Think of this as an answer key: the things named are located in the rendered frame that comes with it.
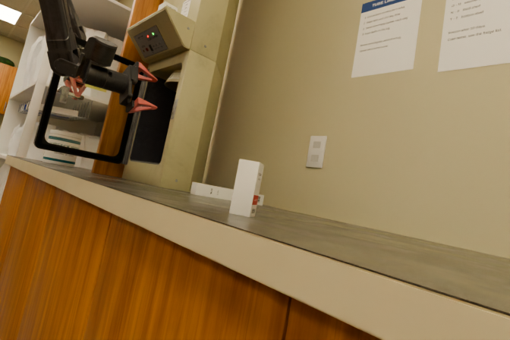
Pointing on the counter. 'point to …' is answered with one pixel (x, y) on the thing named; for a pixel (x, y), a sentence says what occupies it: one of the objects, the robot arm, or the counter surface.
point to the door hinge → (133, 127)
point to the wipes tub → (59, 158)
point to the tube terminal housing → (193, 84)
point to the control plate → (150, 41)
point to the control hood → (163, 20)
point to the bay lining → (153, 123)
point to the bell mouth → (173, 80)
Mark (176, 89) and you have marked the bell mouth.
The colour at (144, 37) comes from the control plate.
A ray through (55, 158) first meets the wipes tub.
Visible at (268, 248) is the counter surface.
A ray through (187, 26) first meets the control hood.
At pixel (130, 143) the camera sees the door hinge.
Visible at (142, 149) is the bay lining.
